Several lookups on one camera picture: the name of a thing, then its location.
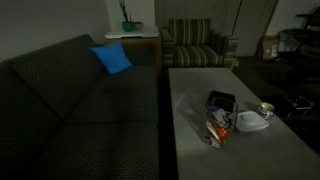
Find clear container with snacks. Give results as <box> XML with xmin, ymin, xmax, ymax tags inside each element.
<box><xmin>203</xmin><ymin>102</ymin><xmax>239</xmax><ymax>150</ymax></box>

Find blue throw pillow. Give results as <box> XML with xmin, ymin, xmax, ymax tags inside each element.
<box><xmin>90</xmin><ymin>41</ymin><xmax>133</xmax><ymax>75</ymax></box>

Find white board on side table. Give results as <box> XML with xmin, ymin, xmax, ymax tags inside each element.
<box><xmin>104</xmin><ymin>25</ymin><xmax>160</xmax><ymax>40</ymax></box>

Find window blinds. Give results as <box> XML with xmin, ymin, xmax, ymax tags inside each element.
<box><xmin>154</xmin><ymin>0</ymin><xmax>242</xmax><ymax>34</ymax></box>

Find wooden side table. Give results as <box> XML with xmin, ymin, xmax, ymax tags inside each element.
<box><xmin>104</xmin><ymin>25</ymin><xmax>163</xmax><ymax>74</ymax></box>

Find black low device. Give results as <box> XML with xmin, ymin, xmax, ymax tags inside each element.
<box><xmin>284</xmin><ymin>94</ymin><xmax>315</xmax><ymax>118</ymax></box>

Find white lid with round button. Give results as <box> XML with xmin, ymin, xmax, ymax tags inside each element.
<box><xmin>235</xmin><ymin>110</ymin><xmax>270</xmax><ymax>134</ymax></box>

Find teal plant pot with stems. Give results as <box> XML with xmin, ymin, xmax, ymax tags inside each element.
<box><xmin>118</xmin><ymin>0</ymin><xmax>136</xmax><ymax>33</ymax></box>

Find striped armchair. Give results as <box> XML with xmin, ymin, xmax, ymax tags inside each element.
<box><xmin>159</xmin><ymin>17</ymin><xmax>240</xmax><ymax>71</ymax></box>

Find glass jar candle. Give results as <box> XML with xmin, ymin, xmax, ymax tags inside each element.
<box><xmin>255</xmin><ymin>101</ymin><xmax>276</xmax><ymax>120</ymax></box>

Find dark patterned fabric sofa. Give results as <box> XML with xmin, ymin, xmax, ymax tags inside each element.
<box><xmin>0</xmin><ymin>33</ymin><xmax>161</xmax><ymax>180</ymax></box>

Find brown cardboard box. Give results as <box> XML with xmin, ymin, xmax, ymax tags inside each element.
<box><xmin>258</xmin><ymin>35</ymin><xmax>281</xmax><ymax>62</ymax></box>

